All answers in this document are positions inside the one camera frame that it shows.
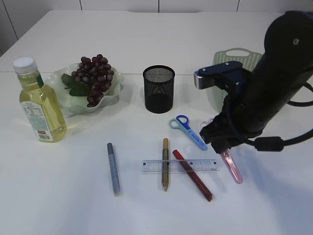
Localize gold glitter pen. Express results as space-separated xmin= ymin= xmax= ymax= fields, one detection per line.
xmin=161 ymin=138 xmax=169 ymax=191

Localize green plastic woven basket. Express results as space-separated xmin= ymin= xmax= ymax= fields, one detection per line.
xmin=209 ymin=48 xmax=262 ymax=113

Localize clear plastic ruler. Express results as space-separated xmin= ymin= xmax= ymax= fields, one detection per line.
xmin=141 ymin=159 xmax=219 ymax=173

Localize silver glitter pen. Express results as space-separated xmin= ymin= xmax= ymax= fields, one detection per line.
xmin=107 ymin=142 xmax=121 ymax=196

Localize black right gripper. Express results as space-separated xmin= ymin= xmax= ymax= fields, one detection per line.
xmin=200 ymin=97 xmax=262 ymax=153

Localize pink scissors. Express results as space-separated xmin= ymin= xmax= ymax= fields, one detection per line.
xmin=199 ymin=117 xmax=244 ymax=184

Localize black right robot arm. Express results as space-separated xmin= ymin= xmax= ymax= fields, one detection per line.
xmin=194 ymin=11 xmax=313 ymax=153

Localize blue capped scissors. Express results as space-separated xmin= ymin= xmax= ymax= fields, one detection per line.
xmin=169 ymin=115 xmax=208 ymax=151

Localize red glitter pen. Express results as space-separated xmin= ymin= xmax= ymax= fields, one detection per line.
xmin=173 ymin=150 xmax=213 ymax=202

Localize black mesh pen holder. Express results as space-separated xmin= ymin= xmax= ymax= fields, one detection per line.
xmin=143 ymin=65 xmax=175 ymax=114

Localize yellow tea bottle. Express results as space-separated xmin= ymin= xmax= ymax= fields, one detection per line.
xmin=13 ymin=57 xmax=67 ymax=142

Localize green wavy glass plate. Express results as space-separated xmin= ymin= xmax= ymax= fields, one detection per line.
xmin=45 ymin=63 xmax=124 ymax=115

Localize purple artificial grape bunch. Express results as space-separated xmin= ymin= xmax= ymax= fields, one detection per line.
xmin=61 ymin=54 xmax=114 ymax=108

